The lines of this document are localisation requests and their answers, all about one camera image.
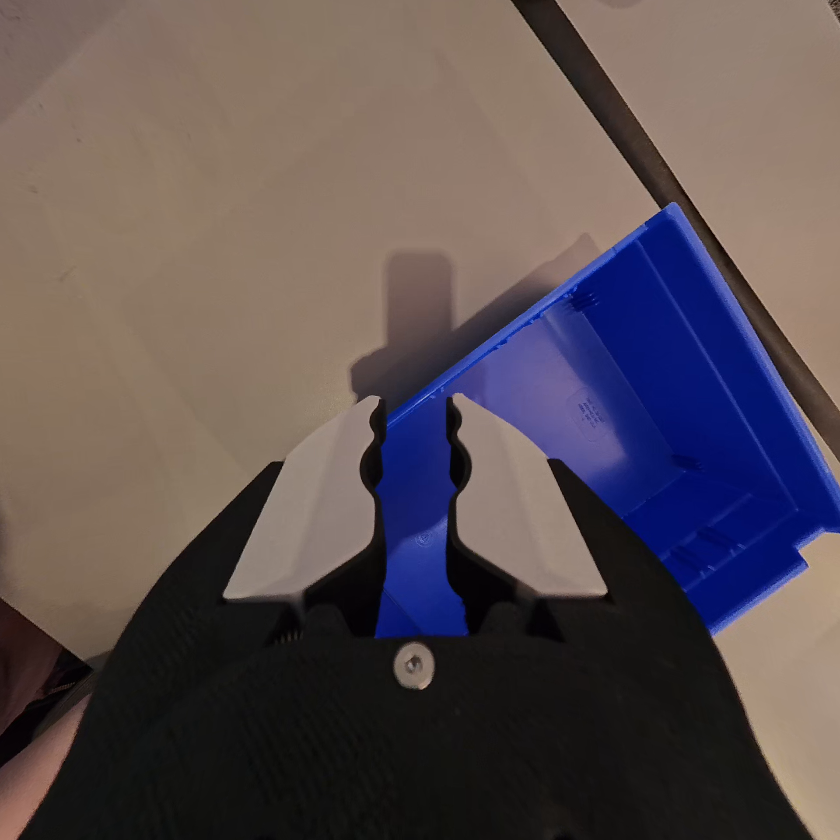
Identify blue plastic bin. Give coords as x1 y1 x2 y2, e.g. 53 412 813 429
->
374 202 840 639

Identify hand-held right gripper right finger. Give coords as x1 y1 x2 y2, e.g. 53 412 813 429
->
446 392 610 601

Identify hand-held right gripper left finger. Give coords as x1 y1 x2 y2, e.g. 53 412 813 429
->
223 395 388 601

